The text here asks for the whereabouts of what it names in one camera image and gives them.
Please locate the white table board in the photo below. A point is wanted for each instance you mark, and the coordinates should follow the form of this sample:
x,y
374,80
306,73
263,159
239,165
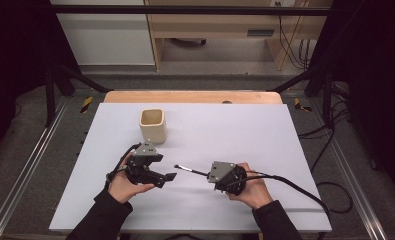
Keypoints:
x,y
235,133

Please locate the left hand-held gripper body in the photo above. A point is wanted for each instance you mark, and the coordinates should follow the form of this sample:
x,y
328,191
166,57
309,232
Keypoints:
x,y
141,173

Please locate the black pen with silver tip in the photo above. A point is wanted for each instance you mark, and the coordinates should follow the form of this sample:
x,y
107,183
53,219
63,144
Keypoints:
x,y
190,170

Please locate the black metal stand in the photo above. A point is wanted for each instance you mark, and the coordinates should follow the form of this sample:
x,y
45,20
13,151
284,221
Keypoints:
x,y
50,96
326,96

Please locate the person's left hand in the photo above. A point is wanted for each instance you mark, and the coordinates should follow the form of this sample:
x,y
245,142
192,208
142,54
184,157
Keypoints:
x,y
125,188

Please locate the light wooden table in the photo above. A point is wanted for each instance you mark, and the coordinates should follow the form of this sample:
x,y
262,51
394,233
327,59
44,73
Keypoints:
x,y
185,97

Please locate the light wooden desk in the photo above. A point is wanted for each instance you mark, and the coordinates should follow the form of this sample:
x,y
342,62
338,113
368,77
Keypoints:
x,y
211,25

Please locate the aluminium rail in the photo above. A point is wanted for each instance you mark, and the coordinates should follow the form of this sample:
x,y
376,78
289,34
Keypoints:
x,y
25,166
355,180

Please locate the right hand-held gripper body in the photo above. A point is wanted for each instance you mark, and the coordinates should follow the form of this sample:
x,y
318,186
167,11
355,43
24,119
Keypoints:
x,y
221,171

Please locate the black curtain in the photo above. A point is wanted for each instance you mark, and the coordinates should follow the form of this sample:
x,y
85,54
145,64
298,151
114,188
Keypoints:
x,y
375,83
15,60

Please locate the white cabinet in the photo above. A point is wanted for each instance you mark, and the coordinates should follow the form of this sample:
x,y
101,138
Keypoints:
x,y
108,36

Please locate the black horizontal frame bar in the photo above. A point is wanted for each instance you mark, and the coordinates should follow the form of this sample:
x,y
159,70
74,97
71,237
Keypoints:
x,y
185,10

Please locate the beige square cup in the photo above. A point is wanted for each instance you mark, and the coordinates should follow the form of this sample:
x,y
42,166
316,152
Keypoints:
x,y
153,131

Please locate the person's right hand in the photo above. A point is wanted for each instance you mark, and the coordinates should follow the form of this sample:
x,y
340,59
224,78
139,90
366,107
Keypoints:
x,y
255,191

